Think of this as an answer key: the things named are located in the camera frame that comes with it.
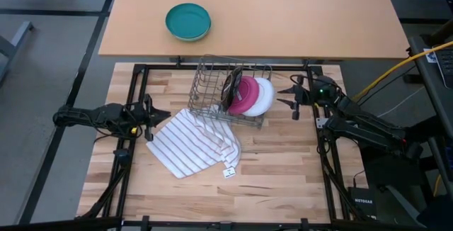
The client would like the grey wire dish rack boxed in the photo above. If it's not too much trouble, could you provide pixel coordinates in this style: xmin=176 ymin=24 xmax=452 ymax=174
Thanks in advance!
xmin=186 ymin=54 xmax=274 ymax=130

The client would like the grey table leg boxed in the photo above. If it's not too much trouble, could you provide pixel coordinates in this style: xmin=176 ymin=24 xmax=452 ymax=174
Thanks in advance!
xmin=0 ymin=21 xmax=35 ymax=83

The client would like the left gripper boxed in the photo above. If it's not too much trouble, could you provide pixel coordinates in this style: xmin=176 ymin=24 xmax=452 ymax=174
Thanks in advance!
xmin=120 ymin=94 xmax=172 ymax=142

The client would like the teal plate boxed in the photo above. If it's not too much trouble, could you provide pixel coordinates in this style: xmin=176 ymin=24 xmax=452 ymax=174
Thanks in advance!
xmin=164 ymin=3 xmax=212 ymax=43

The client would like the light wooden desk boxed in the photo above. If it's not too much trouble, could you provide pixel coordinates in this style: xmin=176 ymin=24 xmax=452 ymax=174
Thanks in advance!
xmin=98 ymin=0 xmax=411 ymax=60

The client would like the black Netgear network switch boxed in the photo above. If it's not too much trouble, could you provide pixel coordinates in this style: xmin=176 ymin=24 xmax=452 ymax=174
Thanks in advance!
xmin=348 ymin=186 xmax=378 ymax=221

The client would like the black plate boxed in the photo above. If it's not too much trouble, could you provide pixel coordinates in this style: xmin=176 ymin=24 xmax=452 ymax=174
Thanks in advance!
xmin=219 ymin=66 xmax=244 ymax=112

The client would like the black keyboard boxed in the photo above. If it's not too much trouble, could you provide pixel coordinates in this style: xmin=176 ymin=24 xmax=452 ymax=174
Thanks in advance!
xmin=433 ymin=48 xmax=453 ymax=89

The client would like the black metal table frame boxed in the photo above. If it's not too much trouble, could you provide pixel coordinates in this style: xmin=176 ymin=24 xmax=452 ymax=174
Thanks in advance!
xmin=76 ymin=62 xmax=358 ymax=231

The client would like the yellow cable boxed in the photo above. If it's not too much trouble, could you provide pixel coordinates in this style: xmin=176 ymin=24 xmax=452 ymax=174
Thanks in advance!
xmin=352 ymin=40 xmax=453 ymax=101

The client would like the white towel with red stripes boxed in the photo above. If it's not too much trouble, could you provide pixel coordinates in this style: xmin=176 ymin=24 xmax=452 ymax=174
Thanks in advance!
xmin=145 ymin=103 xmax=243 ymax=180

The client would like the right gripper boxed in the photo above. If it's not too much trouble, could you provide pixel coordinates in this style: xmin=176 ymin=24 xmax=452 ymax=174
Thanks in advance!
xmin=277 ymin=77 xmax=340 ymax=120

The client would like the white plate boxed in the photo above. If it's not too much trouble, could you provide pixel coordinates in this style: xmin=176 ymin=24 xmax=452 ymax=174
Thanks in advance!
xmin=242 ymin=77 xmax=276 ymax=118

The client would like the pink plate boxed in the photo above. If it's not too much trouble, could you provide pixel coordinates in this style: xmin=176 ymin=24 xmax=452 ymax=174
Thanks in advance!
xmin=228 ymin=75 xmax=260 ymax=116

